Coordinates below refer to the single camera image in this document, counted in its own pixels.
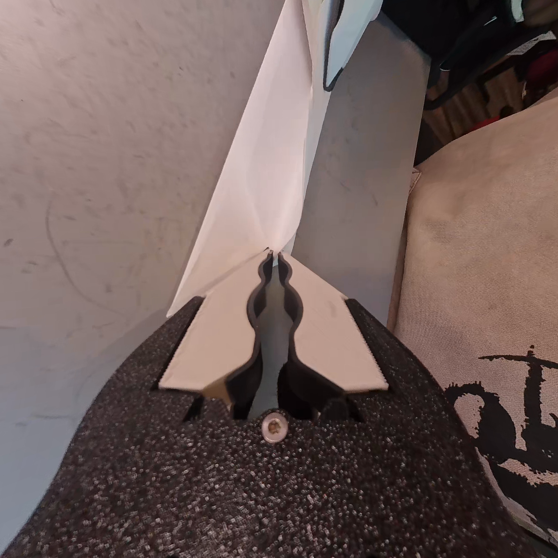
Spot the white paper sheet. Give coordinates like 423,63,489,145
167,0,381,319

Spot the grey desk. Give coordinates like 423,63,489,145
0,0,431,546

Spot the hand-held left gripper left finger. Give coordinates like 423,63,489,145
158,249,273,420

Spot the beige printed hoodie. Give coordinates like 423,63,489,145
387,94,558,546

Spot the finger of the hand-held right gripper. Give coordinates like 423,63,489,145
322,0,385,92

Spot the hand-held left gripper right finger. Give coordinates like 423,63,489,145
277,252,389,420

